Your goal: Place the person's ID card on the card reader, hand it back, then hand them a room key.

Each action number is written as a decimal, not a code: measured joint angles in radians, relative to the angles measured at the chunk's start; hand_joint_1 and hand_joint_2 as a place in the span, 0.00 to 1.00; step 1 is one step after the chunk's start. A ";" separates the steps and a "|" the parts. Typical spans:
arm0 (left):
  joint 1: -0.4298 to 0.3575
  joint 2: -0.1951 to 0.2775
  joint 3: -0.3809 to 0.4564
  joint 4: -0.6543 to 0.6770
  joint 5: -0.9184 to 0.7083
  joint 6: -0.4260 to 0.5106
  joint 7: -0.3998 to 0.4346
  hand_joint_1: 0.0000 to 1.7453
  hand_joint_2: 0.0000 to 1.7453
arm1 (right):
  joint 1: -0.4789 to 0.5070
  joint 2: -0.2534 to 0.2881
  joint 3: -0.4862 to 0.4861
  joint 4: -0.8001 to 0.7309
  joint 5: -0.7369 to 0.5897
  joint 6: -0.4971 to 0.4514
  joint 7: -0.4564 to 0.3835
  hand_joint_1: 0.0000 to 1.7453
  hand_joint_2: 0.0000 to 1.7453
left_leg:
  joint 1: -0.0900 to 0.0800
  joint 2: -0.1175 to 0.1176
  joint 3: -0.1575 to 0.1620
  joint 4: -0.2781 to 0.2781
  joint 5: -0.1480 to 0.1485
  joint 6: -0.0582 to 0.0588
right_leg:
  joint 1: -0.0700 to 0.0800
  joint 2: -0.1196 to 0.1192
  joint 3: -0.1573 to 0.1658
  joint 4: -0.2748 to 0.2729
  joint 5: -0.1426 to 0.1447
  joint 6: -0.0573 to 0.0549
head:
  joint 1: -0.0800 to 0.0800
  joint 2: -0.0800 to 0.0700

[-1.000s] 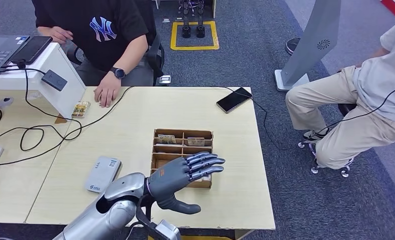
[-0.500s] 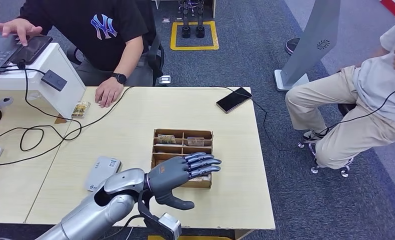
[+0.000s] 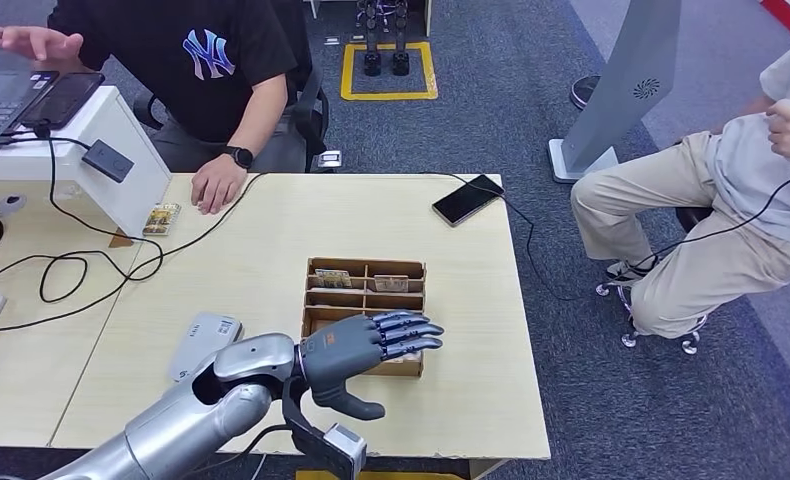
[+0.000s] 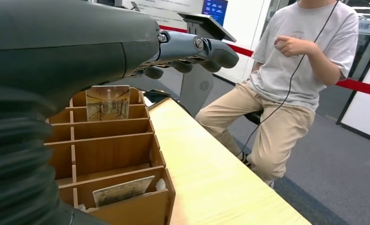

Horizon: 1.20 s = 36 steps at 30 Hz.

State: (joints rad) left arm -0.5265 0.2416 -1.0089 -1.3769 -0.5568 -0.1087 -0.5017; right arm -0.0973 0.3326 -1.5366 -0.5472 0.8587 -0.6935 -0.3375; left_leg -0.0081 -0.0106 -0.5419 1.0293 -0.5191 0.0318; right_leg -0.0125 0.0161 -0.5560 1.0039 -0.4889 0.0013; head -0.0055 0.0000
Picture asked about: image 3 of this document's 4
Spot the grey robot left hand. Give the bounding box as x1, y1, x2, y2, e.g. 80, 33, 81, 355
297, 309, 446, 423

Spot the person's right hand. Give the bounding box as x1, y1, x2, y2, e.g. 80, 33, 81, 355
0, 26, 85, 63

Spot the wooden organizer box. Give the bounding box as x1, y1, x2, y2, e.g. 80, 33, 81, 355
300, 256, 427, 379

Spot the person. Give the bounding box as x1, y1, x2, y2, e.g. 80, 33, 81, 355
0, 0, 330, 217
570, 29, 790, 340

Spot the white card reader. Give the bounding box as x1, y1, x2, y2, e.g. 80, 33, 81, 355
168, 312, 244, 384

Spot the black wristwatch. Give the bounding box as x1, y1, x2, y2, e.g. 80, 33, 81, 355
222, 145, 256, 171

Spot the black smartphone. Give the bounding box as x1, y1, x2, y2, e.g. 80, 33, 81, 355
21, 71, 107, 131
431, 174, 506, 228

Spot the white desk riser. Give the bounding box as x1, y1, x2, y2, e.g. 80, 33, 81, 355
0, 86, 174, 238

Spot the black office chair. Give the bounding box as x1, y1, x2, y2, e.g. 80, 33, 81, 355
133, 66, 331, 175

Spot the red floor strip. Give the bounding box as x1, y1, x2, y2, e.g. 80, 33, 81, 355
757, 0, 790, 39

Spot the small black box device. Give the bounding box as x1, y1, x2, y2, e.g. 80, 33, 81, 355
80, 139, 136, 184

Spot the yellow floor tape strip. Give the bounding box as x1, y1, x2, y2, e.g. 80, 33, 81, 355
295, 468, 470, 480

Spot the stool with casters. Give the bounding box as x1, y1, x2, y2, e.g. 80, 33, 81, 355
593, 205, 713, 356

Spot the yellow floor tape square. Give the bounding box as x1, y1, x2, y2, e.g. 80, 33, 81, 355
339, 42, 440, 103

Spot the grey kiosk stand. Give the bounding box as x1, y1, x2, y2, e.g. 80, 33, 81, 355
547, 0, 682, 185

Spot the black round base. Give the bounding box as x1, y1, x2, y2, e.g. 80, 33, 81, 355
568, 74, 602, 112

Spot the black camera bracket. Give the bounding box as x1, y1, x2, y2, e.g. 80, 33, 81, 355
280, 377, 363, 480

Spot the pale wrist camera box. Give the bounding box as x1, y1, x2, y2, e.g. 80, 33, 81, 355
322, 423, 368, 480

